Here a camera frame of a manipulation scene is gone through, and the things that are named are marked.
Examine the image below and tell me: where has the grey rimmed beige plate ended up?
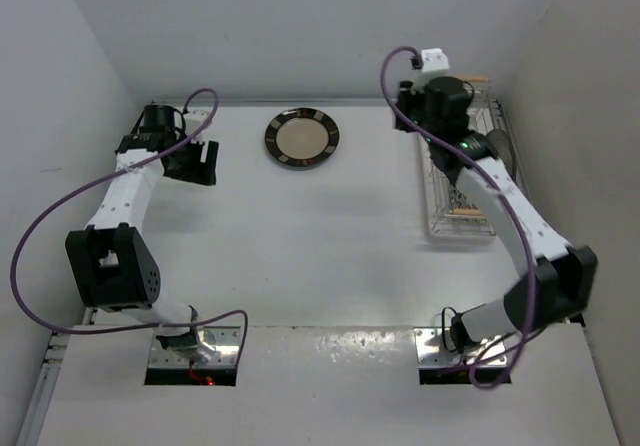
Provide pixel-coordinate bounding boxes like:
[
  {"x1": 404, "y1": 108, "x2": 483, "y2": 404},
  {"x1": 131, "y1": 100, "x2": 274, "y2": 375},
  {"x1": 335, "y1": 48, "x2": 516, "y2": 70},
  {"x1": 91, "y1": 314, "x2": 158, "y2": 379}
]
[{"x1": 486, "y1": 128, "x2": 517, "y2": 180}]

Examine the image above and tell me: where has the blue floral white plate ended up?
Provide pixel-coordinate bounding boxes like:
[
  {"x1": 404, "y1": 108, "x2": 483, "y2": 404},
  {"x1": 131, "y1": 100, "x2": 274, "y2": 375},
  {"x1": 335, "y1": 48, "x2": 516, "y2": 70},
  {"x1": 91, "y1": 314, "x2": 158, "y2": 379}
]
[{"x1": 449, "y1": 185, "x2": 475, "y2": 211}]

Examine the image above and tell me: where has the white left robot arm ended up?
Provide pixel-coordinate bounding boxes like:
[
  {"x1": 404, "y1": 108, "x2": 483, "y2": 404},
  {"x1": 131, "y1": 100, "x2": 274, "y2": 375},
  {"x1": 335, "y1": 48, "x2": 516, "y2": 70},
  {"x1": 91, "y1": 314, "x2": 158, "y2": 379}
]
[{"x1": 65, "y1": 104, "x2": 219, "y2": 365}]

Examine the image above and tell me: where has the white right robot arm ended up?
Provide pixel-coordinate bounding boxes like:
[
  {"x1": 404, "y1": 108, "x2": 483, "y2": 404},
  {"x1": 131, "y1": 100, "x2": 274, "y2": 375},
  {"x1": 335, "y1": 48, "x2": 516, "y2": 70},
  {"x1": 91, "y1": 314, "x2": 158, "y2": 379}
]
[{"x1": 395, "y1": 76, "x2": 598, "y2": 353}]

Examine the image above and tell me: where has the brown striped beige plate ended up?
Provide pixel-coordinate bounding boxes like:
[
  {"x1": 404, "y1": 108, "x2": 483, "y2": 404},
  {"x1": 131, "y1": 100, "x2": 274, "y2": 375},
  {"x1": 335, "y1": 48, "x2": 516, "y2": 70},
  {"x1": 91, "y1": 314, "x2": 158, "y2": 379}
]
[{"x1": 264, "y1": 107, "x2": 340, "y2": 170}]

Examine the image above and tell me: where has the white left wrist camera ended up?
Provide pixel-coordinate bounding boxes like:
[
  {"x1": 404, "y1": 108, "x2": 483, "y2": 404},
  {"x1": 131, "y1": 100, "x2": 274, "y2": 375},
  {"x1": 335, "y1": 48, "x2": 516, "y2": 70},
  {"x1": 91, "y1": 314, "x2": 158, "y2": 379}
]
[{"x1": 182, "y1": 110, "x2": 210, "y2": 144}]

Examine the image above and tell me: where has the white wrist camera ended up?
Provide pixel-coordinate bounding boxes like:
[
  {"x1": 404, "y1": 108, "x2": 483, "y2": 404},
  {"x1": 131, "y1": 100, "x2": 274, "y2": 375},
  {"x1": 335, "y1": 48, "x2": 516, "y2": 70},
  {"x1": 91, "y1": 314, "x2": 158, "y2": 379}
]
[
  {"x1": 182, "y1": 110, "x2": 210, "y2": 144},
  {"x1": 414, "y1": 48, "x2": 450, "y2": 75}
]

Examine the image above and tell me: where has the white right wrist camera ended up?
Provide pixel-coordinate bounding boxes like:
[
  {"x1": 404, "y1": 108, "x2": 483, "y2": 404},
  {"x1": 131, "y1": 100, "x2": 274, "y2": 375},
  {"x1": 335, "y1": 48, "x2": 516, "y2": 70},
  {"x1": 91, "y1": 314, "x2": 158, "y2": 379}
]
[{"x1": 414, "y1": 48, "x2": 450, "y2": 75}]

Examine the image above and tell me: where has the white wire dish rack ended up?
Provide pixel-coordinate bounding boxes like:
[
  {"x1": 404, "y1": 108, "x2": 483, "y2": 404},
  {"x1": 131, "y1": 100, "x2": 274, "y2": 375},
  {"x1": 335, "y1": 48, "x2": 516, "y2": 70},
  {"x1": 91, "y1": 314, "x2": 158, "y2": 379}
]
[{"x1": 417, "y1": 76, "x2": 520, "y2": 240}]

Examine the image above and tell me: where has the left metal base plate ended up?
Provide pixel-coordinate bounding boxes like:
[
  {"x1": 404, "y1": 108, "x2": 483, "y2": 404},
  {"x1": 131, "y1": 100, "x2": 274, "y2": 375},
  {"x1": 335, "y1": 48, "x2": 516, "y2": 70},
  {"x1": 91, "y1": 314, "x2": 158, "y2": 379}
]
[{"x1": 148, "y1": 327, "x2": 241, "y2": 369}]

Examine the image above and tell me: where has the metal base plate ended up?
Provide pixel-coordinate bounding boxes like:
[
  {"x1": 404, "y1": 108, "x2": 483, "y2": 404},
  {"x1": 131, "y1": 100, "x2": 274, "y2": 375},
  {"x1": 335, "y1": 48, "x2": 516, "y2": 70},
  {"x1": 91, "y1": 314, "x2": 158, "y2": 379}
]
[
  {"x1": 148, "y1": 327, "x2": 241, "y2": 369},
  {"x1": 413, "y1": 327, "x2": 509, "y2": 370}
]

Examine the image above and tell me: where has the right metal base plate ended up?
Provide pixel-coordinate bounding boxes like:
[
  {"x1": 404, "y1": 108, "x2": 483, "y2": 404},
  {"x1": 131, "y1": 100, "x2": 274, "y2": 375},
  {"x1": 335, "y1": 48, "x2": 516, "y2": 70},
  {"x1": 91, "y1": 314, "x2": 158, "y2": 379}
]
[{"x1": 413, "y1": 327, "x2": 509, "y2": 370}]

